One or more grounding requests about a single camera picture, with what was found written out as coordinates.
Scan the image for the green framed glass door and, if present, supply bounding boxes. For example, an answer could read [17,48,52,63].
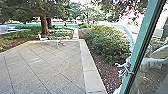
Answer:
[118,0,168,94]

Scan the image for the green outdoor shrub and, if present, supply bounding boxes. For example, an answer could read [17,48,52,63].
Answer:
[82,25,134,65]

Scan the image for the white outdoor chair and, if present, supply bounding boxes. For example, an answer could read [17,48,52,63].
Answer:
[37,33,50,42]

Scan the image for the white garden statue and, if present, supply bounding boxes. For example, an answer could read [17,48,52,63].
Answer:
[112,24,168,94]

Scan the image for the large outdoor tree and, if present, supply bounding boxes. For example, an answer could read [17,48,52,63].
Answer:
[0,0,73,35]

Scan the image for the outdoor table and chairs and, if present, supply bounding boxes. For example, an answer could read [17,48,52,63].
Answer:
[0,28,75,52]

